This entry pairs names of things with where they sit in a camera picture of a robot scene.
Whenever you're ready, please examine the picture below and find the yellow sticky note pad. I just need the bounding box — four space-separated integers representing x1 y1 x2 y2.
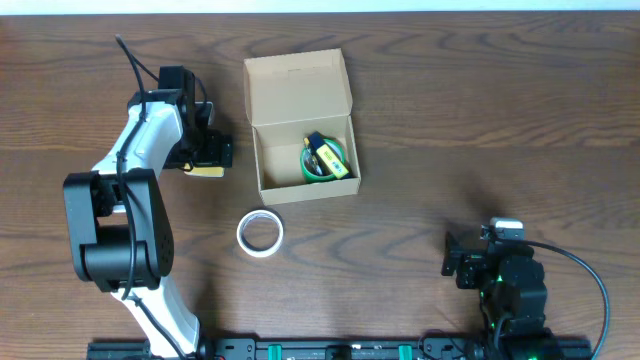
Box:
181 163 225 178

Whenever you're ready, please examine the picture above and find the brown cardboard box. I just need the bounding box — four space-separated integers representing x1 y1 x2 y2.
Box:
244 48 361 205

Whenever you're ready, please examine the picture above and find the yellow correction tape dispenser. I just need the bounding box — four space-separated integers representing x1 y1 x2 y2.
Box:
303 137 324 176

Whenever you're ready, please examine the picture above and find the white tape roll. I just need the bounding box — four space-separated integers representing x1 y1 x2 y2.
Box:
236 209 285 259

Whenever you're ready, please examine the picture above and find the yellow highlighter pen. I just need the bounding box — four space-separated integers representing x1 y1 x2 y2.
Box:
306 132 351 179

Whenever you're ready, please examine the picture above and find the green tape roll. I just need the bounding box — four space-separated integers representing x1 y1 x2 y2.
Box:
300 138 347 183

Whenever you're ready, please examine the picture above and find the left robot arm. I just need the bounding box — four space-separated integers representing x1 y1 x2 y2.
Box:
63 66 233 359

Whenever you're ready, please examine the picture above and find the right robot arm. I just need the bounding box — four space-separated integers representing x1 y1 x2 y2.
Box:
441 233 564 359

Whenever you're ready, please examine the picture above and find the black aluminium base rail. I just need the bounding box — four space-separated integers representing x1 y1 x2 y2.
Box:
85 337 594 360

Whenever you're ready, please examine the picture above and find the left black cable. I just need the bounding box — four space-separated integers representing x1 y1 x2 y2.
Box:
113 33 189 360

